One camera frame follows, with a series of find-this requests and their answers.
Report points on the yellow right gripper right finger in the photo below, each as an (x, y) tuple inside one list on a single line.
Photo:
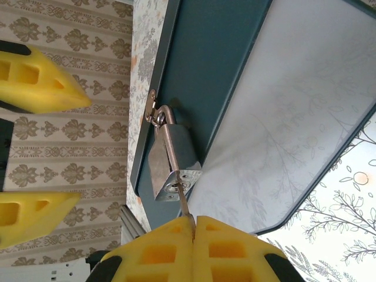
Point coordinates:
[(229, 258)]

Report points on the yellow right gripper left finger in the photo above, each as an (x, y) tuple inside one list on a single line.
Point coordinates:
[(164, 258)]

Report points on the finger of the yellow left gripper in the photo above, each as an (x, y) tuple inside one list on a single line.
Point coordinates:
[(35, 85), (26, 214)]

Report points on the silver key bunch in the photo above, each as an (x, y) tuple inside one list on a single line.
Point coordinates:
[(184, 205)]

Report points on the silver padlock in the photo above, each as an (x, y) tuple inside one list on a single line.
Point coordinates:
[(179, 147)]

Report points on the blue painted tin box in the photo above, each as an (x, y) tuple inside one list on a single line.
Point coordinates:
[(205, 58)]

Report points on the silver box hasp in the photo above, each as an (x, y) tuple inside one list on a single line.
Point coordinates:
[(151, 102)]

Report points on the aluminium side rail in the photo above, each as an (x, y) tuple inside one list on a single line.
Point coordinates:
[(132, 223)]

